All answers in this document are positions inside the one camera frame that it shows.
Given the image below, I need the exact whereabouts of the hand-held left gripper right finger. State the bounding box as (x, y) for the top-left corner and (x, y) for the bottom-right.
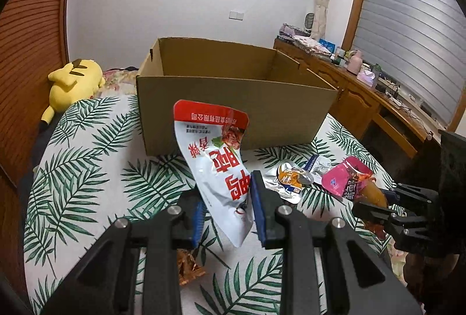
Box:
(250, 170), (426, 315)

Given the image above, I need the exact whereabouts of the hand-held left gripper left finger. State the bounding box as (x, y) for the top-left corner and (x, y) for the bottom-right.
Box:
(42, 189), (207, 315)

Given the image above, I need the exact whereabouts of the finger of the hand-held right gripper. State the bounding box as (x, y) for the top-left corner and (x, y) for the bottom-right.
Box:
(382, 184), (440, 209)
(351, 201), (440, 257)

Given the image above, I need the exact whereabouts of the silver orange snack packet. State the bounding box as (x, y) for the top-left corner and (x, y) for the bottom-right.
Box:
(264, 162), (314, 204)

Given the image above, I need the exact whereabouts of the orange crinkly snack packet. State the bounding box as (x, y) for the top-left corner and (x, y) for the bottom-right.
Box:
(177, 249), (206, 286)

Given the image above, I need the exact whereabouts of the white red-topped snack packet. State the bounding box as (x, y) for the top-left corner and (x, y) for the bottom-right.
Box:
(173, 100), (255, 247)

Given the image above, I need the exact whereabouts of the pink snack packet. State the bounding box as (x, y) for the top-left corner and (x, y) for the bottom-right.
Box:
(322, 156), (389, 241)

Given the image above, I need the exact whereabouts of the blue white snack packet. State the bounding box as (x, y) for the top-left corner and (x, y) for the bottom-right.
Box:
(302, 155), (333, 185)

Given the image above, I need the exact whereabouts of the cardboard box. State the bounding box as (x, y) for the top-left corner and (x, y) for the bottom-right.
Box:
(136, 37), (339, 156)

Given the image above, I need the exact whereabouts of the person's right hand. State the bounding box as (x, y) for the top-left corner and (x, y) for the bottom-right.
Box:
(404, 251), (466, 305)

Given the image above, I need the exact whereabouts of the wooden cabinet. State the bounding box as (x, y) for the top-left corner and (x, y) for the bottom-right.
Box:
(273, 38), (443, 159)

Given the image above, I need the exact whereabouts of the pink tissue box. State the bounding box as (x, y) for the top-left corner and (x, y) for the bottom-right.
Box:
(357, 69), (377, 87)

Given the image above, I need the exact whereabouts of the pink thermos bottle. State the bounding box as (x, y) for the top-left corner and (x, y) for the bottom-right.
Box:
(347, 50), (363, 75)

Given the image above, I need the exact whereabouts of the grey window blind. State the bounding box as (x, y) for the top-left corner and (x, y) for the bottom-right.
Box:
(351, 0), (466, 126)

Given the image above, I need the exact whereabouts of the folded floral cloth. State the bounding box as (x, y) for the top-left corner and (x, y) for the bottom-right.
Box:
(291, 34), (330, 55)

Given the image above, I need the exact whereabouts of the navy bedsheet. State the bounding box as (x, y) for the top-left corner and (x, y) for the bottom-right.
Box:
(31, 107), (70, 173)

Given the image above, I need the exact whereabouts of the purple fabric bag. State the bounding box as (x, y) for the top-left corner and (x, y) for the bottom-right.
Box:
(280, 23), (310, 38)

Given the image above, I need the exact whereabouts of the yellow plush toy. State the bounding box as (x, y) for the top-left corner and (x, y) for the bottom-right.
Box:
(39, 59), (106, 126)

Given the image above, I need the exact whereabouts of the wooden louvered wardrobe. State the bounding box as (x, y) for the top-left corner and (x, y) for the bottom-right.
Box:
(0, 0), (79, 301)

